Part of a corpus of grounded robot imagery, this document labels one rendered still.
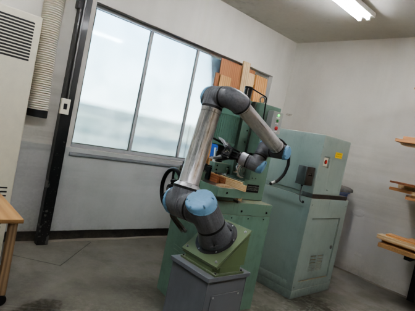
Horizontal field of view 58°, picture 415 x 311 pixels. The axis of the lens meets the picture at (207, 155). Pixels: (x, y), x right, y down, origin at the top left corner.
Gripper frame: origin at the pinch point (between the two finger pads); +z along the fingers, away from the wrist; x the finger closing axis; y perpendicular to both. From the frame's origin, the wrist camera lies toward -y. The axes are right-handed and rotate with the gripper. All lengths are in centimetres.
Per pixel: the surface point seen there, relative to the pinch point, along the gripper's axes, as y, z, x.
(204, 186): -4.7, -5.2, 26.3
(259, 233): -41, -48, 39
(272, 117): -22, -25, -40
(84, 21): -16, 151, -56
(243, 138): -21.9, -11.8, -17.6
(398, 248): -143, -163, -1
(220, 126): -7.7, 4.1, -16.6
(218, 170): -19.6, -5.3, 10.9
